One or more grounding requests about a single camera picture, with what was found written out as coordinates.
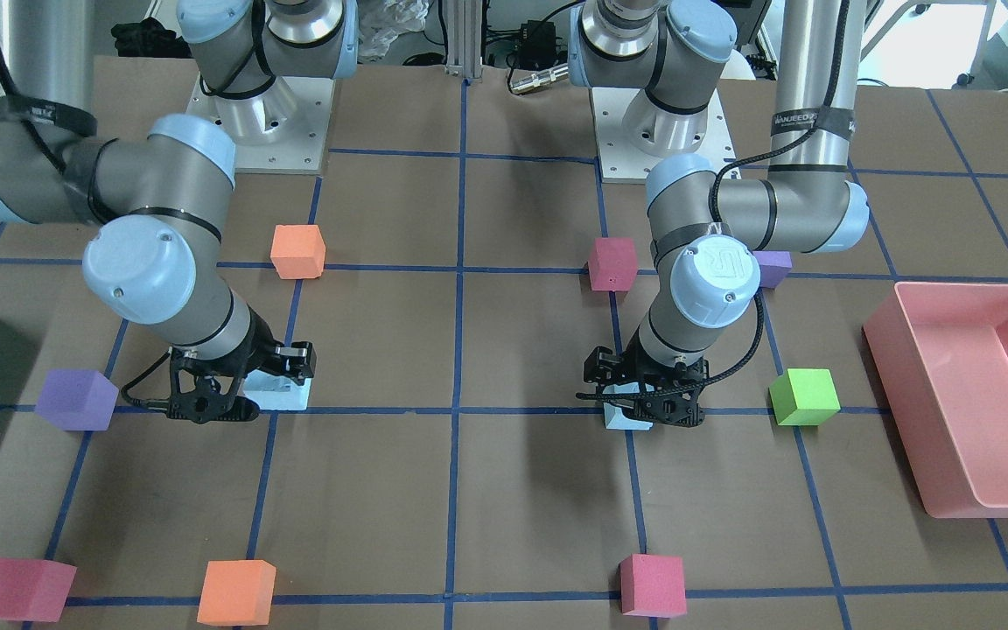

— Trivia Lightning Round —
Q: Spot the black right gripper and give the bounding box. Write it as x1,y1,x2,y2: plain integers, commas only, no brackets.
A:
168,340,316,425

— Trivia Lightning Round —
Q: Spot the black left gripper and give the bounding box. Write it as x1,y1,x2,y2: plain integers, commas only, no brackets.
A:
581,346,709,428

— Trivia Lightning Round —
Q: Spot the light blue foam block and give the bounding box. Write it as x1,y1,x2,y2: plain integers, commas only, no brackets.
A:
241,370,312,411
603,382,653,431

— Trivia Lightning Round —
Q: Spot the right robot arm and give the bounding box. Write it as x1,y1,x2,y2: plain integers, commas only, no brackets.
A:
0,1,359,425

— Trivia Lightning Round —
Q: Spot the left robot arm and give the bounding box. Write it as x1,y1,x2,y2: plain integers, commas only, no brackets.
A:
568,1,871,427

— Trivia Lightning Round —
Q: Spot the purple foam block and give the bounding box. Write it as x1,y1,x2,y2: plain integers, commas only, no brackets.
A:
35,368,119,431
752,250,793,290

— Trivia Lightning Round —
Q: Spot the green foam block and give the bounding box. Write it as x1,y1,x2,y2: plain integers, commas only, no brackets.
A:
768,368,841,426

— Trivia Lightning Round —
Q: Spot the pink foam block inner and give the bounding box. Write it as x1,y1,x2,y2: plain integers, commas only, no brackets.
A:
587,238,639,292

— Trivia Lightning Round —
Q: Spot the pink foam block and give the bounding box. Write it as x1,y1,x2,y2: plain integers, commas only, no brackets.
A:
0,557,77,623
587,238,639,292
619,554,688,619

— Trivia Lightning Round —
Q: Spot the orange foam block near base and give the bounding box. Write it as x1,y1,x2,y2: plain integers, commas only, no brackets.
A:
269,224,326,280

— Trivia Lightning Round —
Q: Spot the pink foam block outer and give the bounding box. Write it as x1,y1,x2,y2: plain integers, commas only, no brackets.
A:
619,554,688,619
0,557,77,623

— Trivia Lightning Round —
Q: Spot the orange foam block outer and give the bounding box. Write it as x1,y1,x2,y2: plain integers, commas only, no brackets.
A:
197,559,277,627

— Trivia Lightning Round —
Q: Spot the pink plastic tray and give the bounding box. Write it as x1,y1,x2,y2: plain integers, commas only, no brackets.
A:
864,282,1008,518

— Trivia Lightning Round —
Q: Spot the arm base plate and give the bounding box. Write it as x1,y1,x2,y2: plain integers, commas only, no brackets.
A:
185,77,337,175
591,87,736,184

